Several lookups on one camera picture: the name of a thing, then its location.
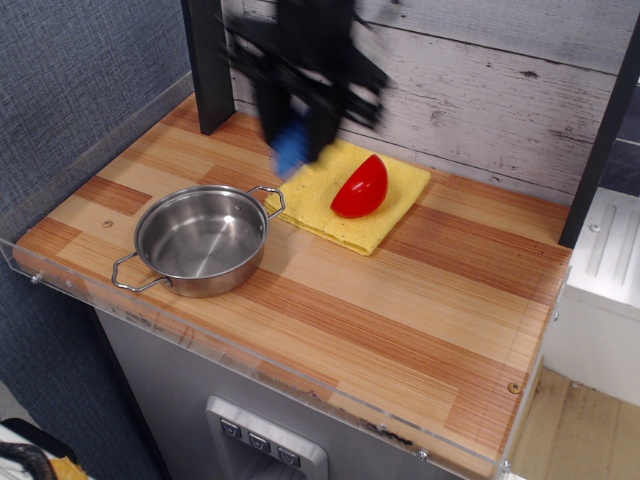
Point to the dark right upright post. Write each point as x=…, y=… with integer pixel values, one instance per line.
x=612, y=120

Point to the red plastic half tomato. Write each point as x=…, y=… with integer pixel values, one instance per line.
x=364, y=191

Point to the stainless steel pot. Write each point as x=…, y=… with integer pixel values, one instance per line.
x=204, y=241

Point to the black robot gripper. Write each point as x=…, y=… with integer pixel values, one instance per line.
x=307, y=52

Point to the yellow black object at corner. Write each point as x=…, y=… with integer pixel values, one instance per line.
x=27, y=452

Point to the clear acrylic table guard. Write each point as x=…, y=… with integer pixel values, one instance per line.
x=430, y=343

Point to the white ridged toy sink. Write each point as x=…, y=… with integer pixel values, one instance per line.
x=593, y=337

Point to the silver dispenser button panel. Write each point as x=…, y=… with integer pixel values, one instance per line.
x=265, y=442

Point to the blue handled metal fork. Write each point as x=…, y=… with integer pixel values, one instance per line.
x=291, y=147

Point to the yellow folded cloth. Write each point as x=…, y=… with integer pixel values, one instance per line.
x=309, y=192

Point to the silver toy fridge cabinet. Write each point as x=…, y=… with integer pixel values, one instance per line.
x=172, y=386

